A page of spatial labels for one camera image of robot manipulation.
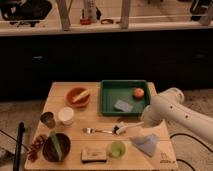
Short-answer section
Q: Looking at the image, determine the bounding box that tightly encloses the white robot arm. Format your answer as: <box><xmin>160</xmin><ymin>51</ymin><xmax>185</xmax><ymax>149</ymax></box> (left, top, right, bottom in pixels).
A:
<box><xmin>142</xmin><ymin>88</ymin><xmax>213</xmax><ymax>144</ymax></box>

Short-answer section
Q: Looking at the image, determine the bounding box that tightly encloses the white paper cup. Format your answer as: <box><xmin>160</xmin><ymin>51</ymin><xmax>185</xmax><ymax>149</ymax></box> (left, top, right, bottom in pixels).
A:
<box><xmin>58</xmin><ymin>107</ymin><xmax>74</xmax><ymax>125</ymax></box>

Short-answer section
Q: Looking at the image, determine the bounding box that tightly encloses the green plastic cup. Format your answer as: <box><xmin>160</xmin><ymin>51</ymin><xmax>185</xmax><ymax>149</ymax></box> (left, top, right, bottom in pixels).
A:
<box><xmin>106</xmin><ymin>141</ymin><xmax>126</xmax><ymax>158</ymax></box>

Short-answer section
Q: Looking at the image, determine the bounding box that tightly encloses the metal cup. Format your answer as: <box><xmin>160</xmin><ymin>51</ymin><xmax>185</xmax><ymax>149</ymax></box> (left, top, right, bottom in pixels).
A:
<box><xmin>40</xmin><ymin>112</ymin><xmax>56</xmax><ymax>129</ymax></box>

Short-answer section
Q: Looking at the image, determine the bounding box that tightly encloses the green plastic tray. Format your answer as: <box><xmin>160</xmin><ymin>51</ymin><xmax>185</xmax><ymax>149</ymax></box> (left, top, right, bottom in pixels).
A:
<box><xmin>99</xmin><ymin>80</ymin><xmax>151</xmax><ymax>117</ymax></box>

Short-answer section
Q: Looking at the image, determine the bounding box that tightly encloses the yellow banana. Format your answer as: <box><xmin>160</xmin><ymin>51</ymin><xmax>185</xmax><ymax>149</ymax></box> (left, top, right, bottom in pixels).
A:
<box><xmin>73</xmin><ymin>90</ymin><xmax>90</xmax><ymax>103</ymax></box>

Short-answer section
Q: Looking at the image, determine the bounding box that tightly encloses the grey sponge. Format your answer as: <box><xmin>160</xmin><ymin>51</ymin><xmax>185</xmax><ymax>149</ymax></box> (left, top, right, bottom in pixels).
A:
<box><xmin>114</xmin><ymin>99</ymin><xmax>133</xmax><ymax>112</ymax></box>

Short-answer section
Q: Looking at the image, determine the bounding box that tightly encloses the orange fruit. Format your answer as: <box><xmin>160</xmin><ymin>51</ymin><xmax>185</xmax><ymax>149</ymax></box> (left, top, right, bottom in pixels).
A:
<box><xmin>133</xmin><ymin>88</ymin><xmax>144</xmax><ymax>99</ymax></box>

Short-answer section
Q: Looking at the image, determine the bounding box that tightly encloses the orange bowl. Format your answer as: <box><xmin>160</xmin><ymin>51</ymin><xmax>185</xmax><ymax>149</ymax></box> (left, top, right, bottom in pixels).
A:
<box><xmin>66</xmin><ymin>87</ymin><xmax>90</xmax><ymax>108</ymax></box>

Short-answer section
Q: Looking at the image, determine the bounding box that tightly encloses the wooden table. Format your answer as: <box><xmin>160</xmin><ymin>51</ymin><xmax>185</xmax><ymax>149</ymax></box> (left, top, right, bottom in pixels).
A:
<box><xmin>24</xmin><ymin>82</ymin><xmax>178</xmax><ymax>171</ymax></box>

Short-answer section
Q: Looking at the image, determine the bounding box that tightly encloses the silver fork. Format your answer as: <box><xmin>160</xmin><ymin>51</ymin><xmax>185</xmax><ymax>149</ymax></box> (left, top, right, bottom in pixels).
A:
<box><xmin>82</xmin><ymin>127</ymin><xmax>114</xmax><ymax>134</ymax></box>

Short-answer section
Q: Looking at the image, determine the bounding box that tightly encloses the red round object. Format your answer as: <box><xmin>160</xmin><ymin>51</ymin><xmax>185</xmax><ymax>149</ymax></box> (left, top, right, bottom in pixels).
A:
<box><xmin>80</xmin><ymin>18</ymin><xmax>92</xmax><ymax>25</ymax></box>

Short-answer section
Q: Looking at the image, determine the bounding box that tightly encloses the wooden block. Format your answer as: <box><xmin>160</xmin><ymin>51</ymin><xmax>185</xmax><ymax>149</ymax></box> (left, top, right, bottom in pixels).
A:
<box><xmin>81</xmin><ymin>148</ymin><xmax>107</xmax><ymax>163</ymax></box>

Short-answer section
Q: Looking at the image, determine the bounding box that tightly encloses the grey folded cloth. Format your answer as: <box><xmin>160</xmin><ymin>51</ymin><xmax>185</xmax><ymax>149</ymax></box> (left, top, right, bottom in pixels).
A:
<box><xmin>130</xmin><ymin>134</ymin><xmax>159</xmax><ymax>157</ymax></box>

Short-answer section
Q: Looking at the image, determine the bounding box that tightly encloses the green cucumber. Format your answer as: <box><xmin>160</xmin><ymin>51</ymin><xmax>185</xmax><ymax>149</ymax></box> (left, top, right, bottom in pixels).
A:
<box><xmin>50</xmin><ymin>131</ymin><xmax>62</xmax><ymax>161</ymax></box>

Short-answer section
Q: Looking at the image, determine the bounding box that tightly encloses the dark brown bowl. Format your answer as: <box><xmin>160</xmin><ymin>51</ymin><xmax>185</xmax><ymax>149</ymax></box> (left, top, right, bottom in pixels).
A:
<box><xmin>42</xmin><ymin>132</ymin><xmax>71</xmax><ymax>162</ymax></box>

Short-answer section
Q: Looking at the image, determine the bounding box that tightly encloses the black pole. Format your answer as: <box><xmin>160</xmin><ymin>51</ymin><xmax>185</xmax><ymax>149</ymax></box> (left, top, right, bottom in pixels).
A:
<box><xmin>13</xmin><ymin>122</ymin><xmax>25</xmax><ymax>171</ymax></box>

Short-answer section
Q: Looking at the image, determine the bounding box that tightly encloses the black chair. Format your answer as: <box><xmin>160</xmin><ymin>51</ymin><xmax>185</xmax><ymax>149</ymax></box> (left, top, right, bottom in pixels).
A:
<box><xmin>0</xmin><ymin>0</ymin><xmax>52</xmax><ymax>27</ymax></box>

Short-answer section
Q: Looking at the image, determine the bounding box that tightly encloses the brown ring object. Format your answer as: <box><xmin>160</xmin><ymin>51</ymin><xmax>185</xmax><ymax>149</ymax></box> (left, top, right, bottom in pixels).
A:
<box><xmin>101</xmin><ymin>19</ymin><xmax>114</xmax><ymax>24</ymax></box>

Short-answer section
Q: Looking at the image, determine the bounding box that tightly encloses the black cable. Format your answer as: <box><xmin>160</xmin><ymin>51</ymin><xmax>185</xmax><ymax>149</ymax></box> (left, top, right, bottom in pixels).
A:
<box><xmin>169</xmin><ymin>132</ymin><xmax>213</xmax><ymax>171</ymax></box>

